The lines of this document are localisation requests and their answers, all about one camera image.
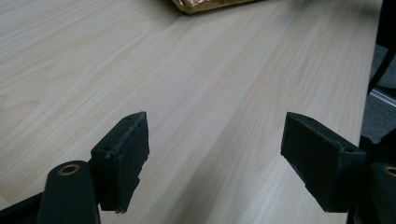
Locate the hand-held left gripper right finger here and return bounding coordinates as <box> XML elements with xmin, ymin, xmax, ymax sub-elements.
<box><xmin>280</xmin><ymin>111</ymin><xmax>367</xmax><ymax>214</ymax></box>

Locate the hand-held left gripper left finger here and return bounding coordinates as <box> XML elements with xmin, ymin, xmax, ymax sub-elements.
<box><xmin>90</xmin><ymin>111</ymin><xmax>150</xmax><ymax>215</ymax></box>

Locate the black metal stand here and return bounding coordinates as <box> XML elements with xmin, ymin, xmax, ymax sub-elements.
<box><xmin>366</xmin><ymin>0</ymin><xmax>396</xmax><ymax>96</ymax></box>

